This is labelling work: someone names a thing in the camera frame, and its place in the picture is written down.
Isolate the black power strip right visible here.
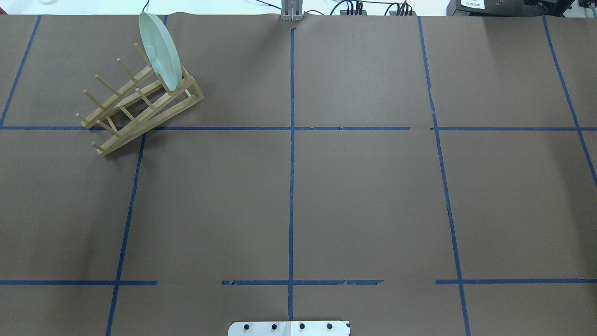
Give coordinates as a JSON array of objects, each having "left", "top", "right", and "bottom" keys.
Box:
[{"left": 384, "top": 1, "right": 416, "bottom": 16}]

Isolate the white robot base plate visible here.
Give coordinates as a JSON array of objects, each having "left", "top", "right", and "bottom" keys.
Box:
[{"left": 228, "top": 321, "right": 351, "bottom": 336}]

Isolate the black device with label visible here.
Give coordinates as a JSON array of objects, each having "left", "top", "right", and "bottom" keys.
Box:
[{"left": 445, "top": 0, "right": 527, "bottom": 17}]

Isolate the light green plate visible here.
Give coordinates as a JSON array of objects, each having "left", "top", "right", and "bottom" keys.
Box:
[{"left": 139, "top": 12, "right": 183, "bottom": 91}]

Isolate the wooden dish rack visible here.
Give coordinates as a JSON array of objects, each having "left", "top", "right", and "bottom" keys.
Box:
[{"left": 76, "top": 42, "right": 205, "bottom": 156}]

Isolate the brown paper table cover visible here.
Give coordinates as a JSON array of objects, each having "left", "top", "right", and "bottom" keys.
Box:
[{"left": 1, "top": 13, "right": 596, "bottom": 336}]

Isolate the black power strip left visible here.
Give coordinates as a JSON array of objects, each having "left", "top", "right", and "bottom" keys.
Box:
[{"left": 330, "top": 0, "right": 366, "bottom": 16}]

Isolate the grey aluminium frame post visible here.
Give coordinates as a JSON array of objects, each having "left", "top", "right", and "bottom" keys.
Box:
[{"left": 281, "top": 0, "right": 304, "bottom": 22}]

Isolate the black power strip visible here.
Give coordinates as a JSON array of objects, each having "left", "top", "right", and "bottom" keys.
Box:
[
  {"left": 330, "top": 0, "right": 366, "bottom": 16},
  {"left": 384, "top": 1, "right": 416, "bottom": 16}
]

